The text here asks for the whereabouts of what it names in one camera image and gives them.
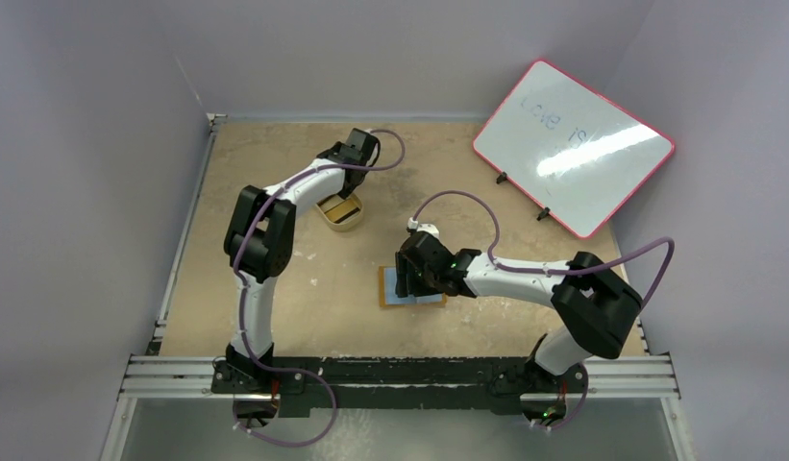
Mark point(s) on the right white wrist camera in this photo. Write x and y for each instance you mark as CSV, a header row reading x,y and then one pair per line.
x,y
414,226

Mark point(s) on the stack of cards in tray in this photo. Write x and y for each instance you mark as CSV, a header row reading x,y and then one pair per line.
x,y
337,210

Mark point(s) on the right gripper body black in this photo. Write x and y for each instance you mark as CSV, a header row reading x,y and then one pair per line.
x,y
413,272

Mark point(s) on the aluminium table frame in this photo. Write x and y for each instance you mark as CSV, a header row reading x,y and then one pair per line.
x,y
367,290

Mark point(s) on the beige oval card tray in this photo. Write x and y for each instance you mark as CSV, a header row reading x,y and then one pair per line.
x,y
347,225

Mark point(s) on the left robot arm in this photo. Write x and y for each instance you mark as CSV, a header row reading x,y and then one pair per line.
x,y
260,238

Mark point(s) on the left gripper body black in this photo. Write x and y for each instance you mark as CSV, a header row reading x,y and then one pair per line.
x,y
353,186

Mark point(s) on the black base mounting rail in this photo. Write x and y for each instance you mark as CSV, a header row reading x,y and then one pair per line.
x,y
502,385

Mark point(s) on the pink framed whiteboard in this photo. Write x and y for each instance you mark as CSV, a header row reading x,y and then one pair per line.
x,y
572,151

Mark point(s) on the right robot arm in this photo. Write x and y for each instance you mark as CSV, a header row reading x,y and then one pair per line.
x,y
595,305

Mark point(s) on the orange leather card holder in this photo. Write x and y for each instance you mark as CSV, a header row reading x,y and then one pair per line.
x,y
393,294

